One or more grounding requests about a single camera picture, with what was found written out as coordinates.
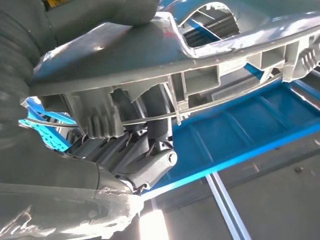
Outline blue metal shelf rack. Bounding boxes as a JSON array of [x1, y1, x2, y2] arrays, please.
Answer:
[[18, 0, 320, 200]]

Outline bright ceiling light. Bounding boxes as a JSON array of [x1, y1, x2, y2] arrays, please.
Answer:
[[138, 208, 170, 240]]

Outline silver ceiling rail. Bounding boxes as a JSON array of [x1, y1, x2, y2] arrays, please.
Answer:
[[204, 172, 252, 240]]

